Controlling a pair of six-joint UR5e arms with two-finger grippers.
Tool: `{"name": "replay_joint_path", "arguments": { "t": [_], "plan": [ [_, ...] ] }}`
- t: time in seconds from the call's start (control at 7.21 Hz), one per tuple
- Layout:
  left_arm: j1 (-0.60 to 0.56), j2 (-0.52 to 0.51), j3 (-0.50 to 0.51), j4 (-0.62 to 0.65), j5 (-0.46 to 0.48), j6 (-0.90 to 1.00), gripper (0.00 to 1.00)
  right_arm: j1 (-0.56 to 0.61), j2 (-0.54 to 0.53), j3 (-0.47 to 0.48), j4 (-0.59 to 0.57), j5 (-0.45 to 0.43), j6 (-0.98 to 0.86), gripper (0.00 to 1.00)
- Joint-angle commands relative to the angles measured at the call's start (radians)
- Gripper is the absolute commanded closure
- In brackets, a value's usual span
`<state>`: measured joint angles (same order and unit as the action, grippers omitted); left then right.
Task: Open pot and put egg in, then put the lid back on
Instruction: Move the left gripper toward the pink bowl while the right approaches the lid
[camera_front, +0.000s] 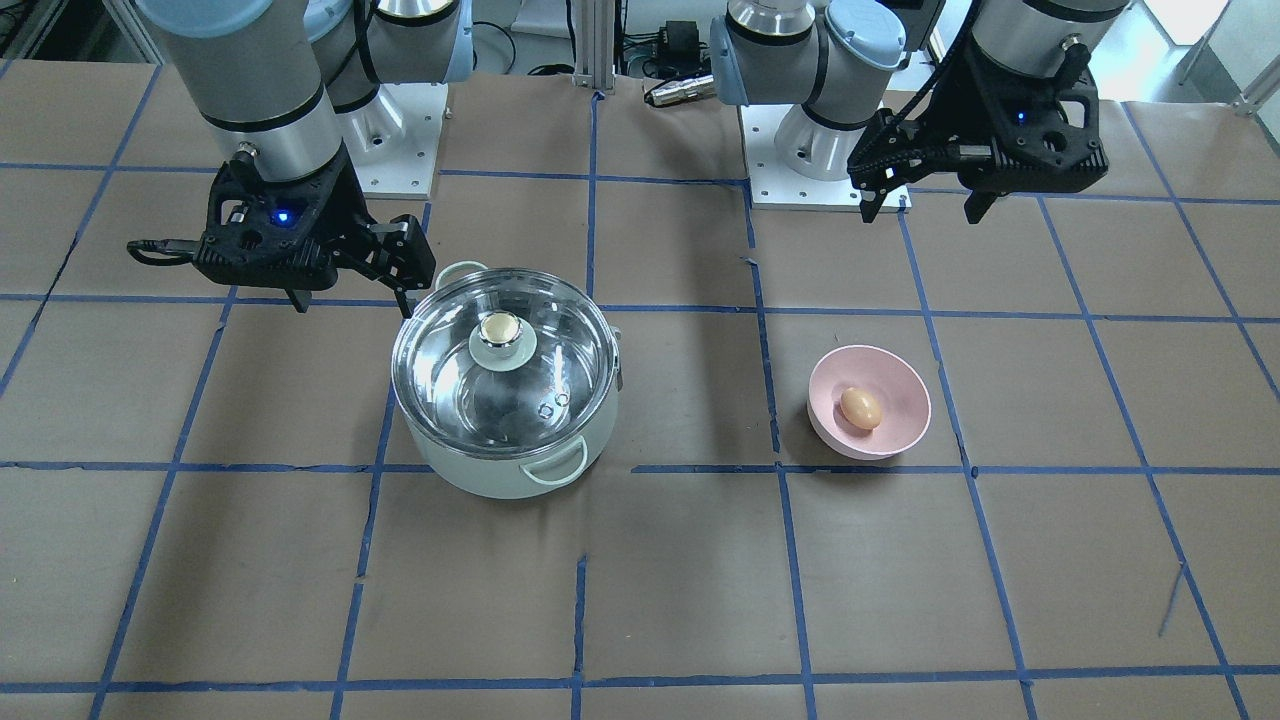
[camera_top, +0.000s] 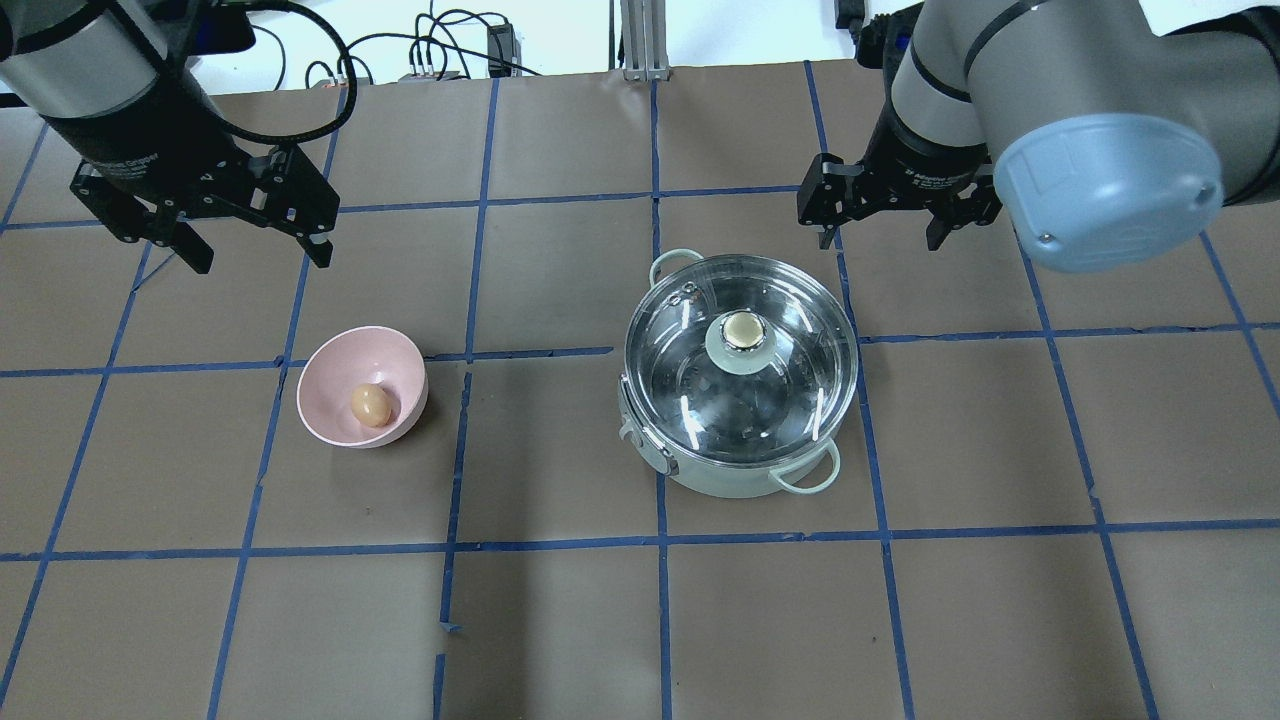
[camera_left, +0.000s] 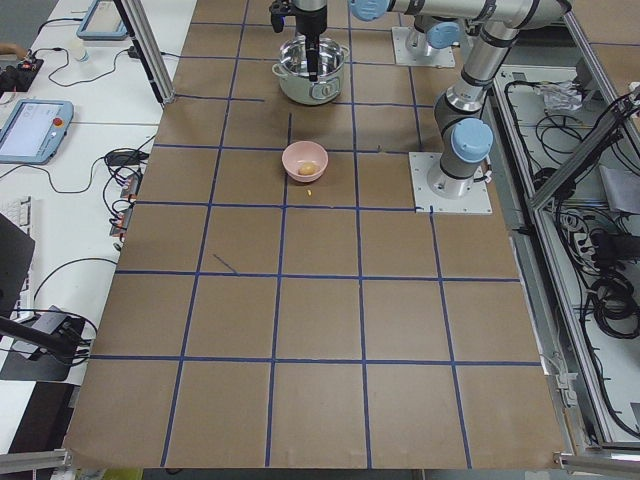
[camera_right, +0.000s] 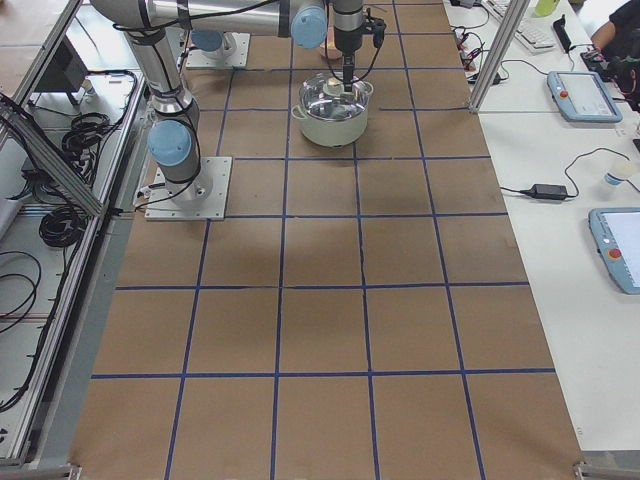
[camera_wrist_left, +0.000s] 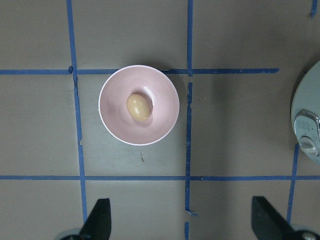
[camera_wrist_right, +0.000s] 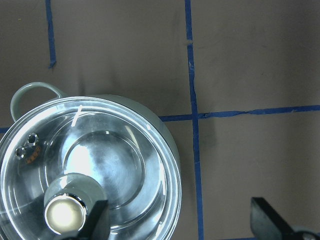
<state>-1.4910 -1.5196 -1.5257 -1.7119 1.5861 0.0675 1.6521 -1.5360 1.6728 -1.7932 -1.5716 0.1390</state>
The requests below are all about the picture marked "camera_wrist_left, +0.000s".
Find pink bowl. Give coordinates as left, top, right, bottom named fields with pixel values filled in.
left=98, top=65, right=180, bottom=146

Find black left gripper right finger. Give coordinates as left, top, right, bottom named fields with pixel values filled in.
left=251, top=196, right=296, bottom=240

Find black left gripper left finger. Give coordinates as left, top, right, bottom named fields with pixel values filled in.
left=79, top=198, right=111, bottom=240

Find beige egg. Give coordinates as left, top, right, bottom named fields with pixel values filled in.
left=126, top=93, right=151, bottom=122

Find glass pot lid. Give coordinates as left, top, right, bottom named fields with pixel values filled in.
left=290, top=62, right=320, bottom=164

